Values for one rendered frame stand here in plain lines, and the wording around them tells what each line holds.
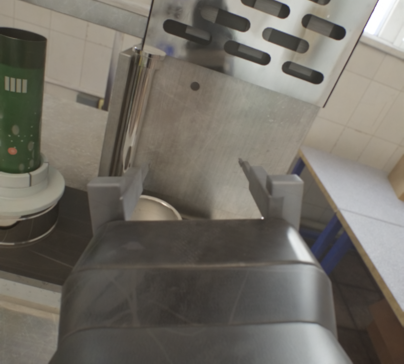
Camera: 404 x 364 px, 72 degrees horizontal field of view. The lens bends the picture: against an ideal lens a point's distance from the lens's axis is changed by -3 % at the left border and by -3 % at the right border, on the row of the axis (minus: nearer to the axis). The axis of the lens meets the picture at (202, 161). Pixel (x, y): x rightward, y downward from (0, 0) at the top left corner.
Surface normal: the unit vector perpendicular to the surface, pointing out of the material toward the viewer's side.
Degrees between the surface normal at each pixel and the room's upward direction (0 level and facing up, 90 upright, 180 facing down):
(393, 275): 0
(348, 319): 0
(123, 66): 90
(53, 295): 45
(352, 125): 90
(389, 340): 65
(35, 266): 0
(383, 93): 90
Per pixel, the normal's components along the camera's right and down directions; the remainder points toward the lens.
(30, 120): 0.78, 0.49
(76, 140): 0.30, -0.84
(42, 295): 0.20, -0.26
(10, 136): 0.16, 0.51
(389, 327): -0.73, -0.63
